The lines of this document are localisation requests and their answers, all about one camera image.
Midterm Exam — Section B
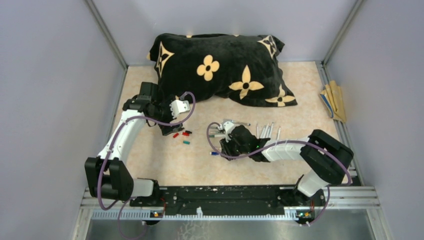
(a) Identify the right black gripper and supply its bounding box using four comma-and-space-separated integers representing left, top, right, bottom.
220, 134, 250, 161

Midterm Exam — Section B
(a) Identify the dark green pen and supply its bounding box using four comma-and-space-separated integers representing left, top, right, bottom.
208, 133, 226, 138

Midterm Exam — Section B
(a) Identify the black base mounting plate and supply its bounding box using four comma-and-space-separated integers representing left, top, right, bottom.
129, 185, 326, 216

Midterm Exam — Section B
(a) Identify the white marker red cap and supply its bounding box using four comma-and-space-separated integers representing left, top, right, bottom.
276, 126, 281, 140

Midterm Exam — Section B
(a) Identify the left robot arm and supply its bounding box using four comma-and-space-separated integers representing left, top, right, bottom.
84, 82, 191, 207

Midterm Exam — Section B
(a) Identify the folded tan cloth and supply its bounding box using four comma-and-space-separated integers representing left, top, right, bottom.
319, 80, 347, 123

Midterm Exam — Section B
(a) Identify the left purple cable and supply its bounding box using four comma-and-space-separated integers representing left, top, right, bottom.
96, 91, 197, 239

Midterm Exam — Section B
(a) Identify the black floral pillow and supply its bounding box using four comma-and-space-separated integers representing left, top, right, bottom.
146, 33, 297, 108

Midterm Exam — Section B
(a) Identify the purple cable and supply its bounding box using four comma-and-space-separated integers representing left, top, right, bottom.
206, 122, 353, 228
96, 91, 197, 239

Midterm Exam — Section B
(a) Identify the aluminium front rail frame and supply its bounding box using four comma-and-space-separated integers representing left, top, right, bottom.
72, 185, 393, 240

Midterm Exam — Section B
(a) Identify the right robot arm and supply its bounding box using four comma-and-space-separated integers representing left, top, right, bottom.
217, 122, 354, 206

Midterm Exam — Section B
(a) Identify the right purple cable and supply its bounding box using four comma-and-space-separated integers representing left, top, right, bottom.
206, 122, 353, 228

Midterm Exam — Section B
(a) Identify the white cable duct strip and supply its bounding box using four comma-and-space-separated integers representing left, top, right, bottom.
91, 208, 299, 221

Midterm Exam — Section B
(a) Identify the white marker yellow cap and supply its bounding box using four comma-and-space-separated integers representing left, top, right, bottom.
263, 124, 270, 138

